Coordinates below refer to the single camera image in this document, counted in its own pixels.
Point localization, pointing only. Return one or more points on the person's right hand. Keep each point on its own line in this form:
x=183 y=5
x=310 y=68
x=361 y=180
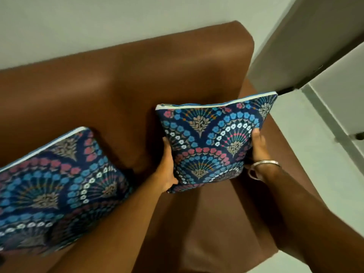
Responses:
x=260 y=153

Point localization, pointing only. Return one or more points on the person's left hand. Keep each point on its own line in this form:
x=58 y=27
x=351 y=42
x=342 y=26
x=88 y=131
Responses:
x=166 y=170

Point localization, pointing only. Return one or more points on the person's left thumb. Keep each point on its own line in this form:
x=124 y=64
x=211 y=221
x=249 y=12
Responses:
x=168 y=152

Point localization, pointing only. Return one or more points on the person's right thumb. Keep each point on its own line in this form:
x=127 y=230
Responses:
x=256 y=139

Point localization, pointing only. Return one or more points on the blue floral patterned cushion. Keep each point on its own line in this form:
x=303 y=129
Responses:
x=57 y=193
x=216 y=142

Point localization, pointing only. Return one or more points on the person's left forearm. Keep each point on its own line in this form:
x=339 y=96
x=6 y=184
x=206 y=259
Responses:
x=113 y=233

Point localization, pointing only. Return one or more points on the person's right forearm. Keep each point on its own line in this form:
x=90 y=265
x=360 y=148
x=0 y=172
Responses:
x=310 y=221

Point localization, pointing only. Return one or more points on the silver bangle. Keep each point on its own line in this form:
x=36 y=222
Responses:
x=263 y=166

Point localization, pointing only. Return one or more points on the brown sofa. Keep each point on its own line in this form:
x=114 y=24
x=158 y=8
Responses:
x=159 y=110

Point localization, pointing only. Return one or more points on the grey door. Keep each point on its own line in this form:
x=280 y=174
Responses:
x=307 y=39

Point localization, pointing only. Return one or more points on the grey door frame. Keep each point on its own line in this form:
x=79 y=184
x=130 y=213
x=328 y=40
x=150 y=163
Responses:
x=332 y=122

